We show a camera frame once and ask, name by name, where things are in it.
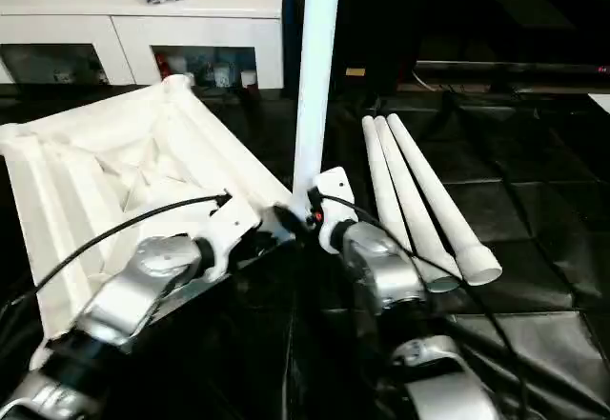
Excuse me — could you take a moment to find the white plastic table leg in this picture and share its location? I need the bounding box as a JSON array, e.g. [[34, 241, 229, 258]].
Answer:
[[360, 115, 416, 254], [289, 0, 344, 225], [385, 112, 504, 288], [373, 114, 462, 294]]

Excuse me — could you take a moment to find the white sideboard cabinet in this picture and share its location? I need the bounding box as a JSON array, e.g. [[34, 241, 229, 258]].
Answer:
[[0, 0, 286, 90]]

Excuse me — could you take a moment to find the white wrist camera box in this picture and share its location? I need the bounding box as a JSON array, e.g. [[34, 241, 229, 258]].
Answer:
[[312, 166, 359, 255], [195, 193, 264, 284]]

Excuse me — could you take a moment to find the black work mat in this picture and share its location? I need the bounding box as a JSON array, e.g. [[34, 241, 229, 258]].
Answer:
[[0, 81, 610, 420]]

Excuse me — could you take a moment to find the white plastic table top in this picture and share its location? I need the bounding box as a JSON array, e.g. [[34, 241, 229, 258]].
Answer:
[[0, 73, 295, 350]]

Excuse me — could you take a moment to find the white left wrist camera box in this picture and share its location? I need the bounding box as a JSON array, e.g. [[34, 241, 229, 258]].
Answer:
[[195, 193, 264, 284]]

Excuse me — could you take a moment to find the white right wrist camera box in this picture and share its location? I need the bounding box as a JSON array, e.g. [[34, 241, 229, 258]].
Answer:
[[312, 166, 359, 255]]

